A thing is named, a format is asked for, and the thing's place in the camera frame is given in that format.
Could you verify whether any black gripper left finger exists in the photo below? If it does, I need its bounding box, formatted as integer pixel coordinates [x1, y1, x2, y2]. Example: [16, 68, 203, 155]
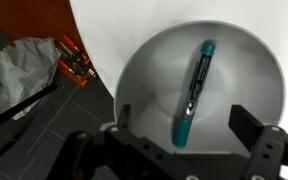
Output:
[118, 104, 131, 129]

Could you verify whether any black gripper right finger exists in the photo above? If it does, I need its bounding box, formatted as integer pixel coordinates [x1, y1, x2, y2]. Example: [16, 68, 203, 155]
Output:
[228, 105, 264, 152]

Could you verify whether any teal marker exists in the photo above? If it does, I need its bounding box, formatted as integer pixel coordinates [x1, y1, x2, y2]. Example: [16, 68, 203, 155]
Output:
[172, 41, 216, 148]

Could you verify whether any white bowl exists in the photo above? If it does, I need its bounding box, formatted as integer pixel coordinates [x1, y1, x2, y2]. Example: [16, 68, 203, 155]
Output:
[114, 22, 285, 155]

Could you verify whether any round white table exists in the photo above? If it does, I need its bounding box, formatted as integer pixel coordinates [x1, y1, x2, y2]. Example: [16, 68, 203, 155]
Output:
[69, 0, 288, 133]

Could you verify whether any white plastic bag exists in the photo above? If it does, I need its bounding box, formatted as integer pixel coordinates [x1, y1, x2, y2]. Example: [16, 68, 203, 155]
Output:
[0, 37, 60, 113]

